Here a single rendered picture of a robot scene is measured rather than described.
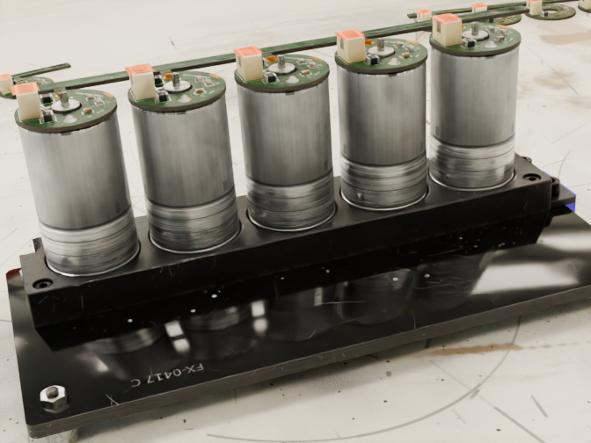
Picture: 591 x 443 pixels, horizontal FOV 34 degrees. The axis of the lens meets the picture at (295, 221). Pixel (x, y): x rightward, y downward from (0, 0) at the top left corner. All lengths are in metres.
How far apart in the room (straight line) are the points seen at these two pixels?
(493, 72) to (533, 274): 0.05
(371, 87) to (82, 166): 0.08
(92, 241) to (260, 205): 0.05
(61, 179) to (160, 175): 0.03
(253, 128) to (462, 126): 0.06
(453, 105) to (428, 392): 0.08
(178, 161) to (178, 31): 0.27
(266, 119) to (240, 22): 0.27
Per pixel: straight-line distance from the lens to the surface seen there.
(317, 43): 0.28
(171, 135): 0.24
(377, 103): 0.26
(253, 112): 0.25
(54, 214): 0.25
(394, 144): 0.26
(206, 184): 0.25
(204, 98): 0.24
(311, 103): 0.25
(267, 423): 0.23
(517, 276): 0.26
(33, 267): 0.26
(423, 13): 0.49
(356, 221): 0.27
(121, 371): 0.23
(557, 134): 0.37
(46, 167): 0.24
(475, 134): 0.27
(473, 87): 0.27
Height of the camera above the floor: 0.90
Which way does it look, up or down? 29 degrees down
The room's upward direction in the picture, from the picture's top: 4 degrees counter-clockwise
